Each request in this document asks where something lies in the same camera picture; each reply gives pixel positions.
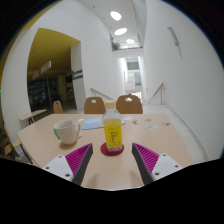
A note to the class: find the small white card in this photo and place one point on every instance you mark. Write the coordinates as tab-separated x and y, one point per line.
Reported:
81	120

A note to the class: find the small green card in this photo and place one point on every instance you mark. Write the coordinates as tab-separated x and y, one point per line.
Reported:
166	123

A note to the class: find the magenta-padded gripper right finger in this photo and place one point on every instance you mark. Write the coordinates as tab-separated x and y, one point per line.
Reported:
160	165

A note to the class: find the yellow-labelled clear drink bottle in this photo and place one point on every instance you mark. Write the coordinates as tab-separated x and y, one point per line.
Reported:
112	131

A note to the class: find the hanging white sign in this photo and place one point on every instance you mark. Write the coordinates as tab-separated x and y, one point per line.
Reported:
41	70

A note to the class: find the flat round red coaster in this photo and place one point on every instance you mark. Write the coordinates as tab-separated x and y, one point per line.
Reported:
105	150

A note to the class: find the white ceramic mug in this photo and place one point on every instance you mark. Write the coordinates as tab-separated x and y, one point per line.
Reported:
66	131

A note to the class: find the green potted plant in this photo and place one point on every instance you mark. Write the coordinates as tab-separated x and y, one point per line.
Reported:
115	45

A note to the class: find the light blue paper leaflet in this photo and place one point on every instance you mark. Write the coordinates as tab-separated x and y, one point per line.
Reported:
91	123

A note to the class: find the small wooden side table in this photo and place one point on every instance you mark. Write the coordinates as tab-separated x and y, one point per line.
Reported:
31	114

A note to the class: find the small round sticker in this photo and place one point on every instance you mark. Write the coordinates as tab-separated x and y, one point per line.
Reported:
153	127

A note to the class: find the oval ceiling lights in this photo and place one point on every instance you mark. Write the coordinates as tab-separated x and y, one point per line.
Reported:
120	31

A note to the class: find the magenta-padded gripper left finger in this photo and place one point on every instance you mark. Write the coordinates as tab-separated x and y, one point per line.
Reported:
65	166

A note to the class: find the wooden chair with oval cutout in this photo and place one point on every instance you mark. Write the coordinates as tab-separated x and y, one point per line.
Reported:
94	106
129	105
57	107

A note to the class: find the wooden stair handrail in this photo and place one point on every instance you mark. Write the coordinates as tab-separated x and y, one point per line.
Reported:
101	94
156	92

